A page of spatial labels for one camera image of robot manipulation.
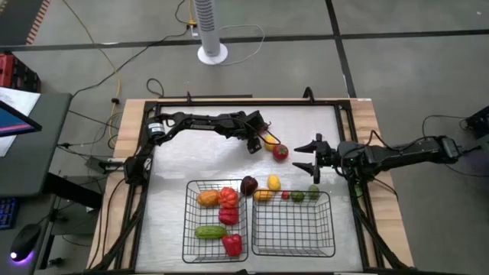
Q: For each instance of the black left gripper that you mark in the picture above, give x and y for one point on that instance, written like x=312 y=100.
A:
x=254 y=126

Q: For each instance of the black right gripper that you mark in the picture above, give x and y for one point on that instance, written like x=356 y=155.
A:
x=330 y=154

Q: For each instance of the yellow lemon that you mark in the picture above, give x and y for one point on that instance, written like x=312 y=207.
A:
x=270 y=144
x=274 y=182

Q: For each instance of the dark red chili pepper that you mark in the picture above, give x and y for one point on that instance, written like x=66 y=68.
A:
x=268 y=124

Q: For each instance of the red tomato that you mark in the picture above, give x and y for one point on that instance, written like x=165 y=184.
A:
x=280 y=152

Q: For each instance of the light green lime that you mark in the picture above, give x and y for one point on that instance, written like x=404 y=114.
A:
x=313 y=191

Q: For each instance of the dark purple round fruit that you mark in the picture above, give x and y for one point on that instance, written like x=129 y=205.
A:
x=248 y=185

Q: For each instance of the dark green lime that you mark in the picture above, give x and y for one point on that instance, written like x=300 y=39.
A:
x=297 y=196

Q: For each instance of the small red strawberry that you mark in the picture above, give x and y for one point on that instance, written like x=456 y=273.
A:
x=285 y=195

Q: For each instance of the orange-yellow mango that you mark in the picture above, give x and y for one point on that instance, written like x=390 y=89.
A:
x=263 y=194

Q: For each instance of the orange oval vegetable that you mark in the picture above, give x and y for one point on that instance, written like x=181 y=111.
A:
x=208 y=198

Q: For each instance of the red bell pepper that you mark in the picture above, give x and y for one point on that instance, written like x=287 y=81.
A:
x=232 y=244
x=228 y=216

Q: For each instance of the green cucumber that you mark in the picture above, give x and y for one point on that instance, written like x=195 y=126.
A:
x=210 y=232

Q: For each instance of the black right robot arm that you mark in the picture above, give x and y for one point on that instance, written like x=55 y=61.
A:
x=401 y=153

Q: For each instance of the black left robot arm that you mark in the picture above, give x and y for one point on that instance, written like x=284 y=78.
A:
x=206 y=123

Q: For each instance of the thin black bar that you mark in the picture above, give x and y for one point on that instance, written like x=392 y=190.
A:
x=214 y=96

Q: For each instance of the white tower fan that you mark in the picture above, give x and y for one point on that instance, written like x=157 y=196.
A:
x=208 y=38

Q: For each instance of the white power strip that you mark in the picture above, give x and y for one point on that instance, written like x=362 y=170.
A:
x=194 y=30

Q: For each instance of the black equipment box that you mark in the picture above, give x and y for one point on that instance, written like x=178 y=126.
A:
x=479 y=122

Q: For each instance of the dark grey desk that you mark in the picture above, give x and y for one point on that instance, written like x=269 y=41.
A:
x=38 y=160

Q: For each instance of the white paper sheet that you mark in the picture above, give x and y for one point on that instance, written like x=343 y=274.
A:
x=19 y=99

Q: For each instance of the computer monitor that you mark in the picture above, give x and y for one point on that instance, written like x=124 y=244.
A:
x=15 y=122

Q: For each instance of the black computer mouse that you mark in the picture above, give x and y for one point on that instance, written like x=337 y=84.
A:
x=24 y=240

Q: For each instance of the red crate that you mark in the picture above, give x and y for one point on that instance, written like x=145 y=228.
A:
x=11 y=72

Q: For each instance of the backlit keyboard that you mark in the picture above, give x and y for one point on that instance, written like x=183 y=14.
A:
x=7 y=214

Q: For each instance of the dark mat with striped edge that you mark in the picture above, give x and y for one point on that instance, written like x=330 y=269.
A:
x=15 y=19

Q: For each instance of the black metal table frame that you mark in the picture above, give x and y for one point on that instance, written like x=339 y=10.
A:
x=248 y=103

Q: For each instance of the black desk support frame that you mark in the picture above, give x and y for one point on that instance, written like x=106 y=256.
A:
x=76 y=191

